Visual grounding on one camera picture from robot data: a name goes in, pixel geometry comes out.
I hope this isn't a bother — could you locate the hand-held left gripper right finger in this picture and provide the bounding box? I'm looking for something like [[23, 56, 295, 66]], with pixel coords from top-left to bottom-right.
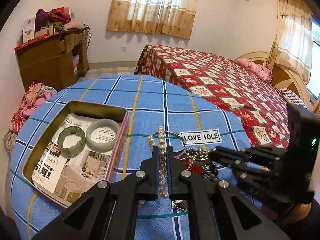
[[166, 145, 292, 240]]

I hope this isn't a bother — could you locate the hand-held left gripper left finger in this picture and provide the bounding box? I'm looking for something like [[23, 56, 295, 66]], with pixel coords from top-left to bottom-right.
[[32, 145, 160, 240]]

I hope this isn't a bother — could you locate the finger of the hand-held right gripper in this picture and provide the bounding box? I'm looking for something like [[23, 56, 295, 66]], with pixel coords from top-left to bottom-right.
[[209, 145, 290, 172], [229, 163, 291, 202]]

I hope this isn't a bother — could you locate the red knotted cord ornament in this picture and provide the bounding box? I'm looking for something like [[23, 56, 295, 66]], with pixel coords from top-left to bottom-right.
[[179, 155, 203, 178]]

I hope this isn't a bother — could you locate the dark purple bead bracelet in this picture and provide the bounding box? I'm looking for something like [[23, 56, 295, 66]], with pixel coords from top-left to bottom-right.
[[200, 161, 222, 184]]

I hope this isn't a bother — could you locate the white pearl bracelet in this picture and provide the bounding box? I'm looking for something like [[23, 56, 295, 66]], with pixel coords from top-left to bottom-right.
[[147, 126, 171, 199]]

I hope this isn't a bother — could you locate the thin silver bangle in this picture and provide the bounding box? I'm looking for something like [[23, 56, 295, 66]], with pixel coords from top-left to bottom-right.
[[162, 130, 187, 156]]

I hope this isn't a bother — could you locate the rectangular metal tin box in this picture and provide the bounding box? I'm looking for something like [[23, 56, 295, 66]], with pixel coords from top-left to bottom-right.
[[22, 100, 129, 208]]

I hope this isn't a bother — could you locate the person's right forearm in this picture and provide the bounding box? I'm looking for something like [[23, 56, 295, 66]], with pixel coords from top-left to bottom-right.
[[271, 197, 320, 240]]

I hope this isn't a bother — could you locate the white printed label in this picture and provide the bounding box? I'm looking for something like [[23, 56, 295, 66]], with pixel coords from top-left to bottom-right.
[[180, 130, 222, 144]]

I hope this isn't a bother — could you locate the striped pillow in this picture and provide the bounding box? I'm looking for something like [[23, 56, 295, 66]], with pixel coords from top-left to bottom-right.
[[280, 88, 308, 109]]

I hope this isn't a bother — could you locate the blue checked tablecloth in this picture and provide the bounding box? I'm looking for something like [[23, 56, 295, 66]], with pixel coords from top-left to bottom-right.
[[9, 74, 266, 240]]

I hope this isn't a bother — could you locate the printed magazine page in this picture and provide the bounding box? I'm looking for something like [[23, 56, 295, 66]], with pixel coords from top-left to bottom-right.
[[32, 113, 123, 203]]

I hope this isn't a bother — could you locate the cream wooden headboard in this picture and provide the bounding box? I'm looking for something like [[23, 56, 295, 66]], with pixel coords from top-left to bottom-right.
[[234, 52, 312, 110]]

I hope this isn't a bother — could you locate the bed with red quilt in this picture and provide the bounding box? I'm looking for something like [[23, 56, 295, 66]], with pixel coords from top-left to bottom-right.
[[135, 44, 292, 151]]

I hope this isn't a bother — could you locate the grey jade bangle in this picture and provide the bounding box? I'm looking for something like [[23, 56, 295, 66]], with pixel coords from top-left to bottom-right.
[[86, 119, 120, 152]]

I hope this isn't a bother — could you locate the pink pillow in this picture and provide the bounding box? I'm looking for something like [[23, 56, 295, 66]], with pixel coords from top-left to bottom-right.
[[236, 58, 273, 83]]

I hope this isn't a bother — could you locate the window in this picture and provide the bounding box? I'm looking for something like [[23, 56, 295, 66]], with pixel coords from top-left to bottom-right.
[[305, 20, 320, 101]]

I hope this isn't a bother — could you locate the narrow beige patterned curtain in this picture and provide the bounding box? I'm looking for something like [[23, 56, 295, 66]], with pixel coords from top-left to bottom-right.
[[266, 0, 313, 84]]

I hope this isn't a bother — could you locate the purple box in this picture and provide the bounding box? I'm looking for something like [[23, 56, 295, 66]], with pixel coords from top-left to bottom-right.
[[72, 55, 80, 76]]

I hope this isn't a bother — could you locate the pink and red clothes pile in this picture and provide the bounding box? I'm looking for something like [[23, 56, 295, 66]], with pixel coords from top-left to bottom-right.
[[10, 80, 57, 133]]

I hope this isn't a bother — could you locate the floral patterned cloth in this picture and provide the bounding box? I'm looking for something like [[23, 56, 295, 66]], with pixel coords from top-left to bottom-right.
[[3, 129, 18, 161]]

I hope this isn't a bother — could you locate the wooden desk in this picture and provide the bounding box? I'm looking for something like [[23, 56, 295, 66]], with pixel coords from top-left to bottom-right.
[[15, 29, 90, 92]]

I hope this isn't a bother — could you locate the wide beige patterned curtain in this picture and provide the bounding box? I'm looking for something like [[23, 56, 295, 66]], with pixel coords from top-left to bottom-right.
[[107, 0, 202, 40]]

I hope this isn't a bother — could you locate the flat red box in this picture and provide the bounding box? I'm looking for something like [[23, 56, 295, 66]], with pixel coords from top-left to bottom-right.
[[14, 34, 59, 52]]

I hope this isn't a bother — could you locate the pile of clothes on desk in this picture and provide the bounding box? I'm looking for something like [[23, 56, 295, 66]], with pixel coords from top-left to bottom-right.
[[34, 8, 84, 32]]

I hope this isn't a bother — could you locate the white printed box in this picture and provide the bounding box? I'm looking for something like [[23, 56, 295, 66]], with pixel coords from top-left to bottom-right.
[[22, 16, 37, 43]]

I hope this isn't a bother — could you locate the green segmented stone bracelet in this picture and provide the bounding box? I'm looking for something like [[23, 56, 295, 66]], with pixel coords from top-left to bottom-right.
[[57, 127, 85, 158]]

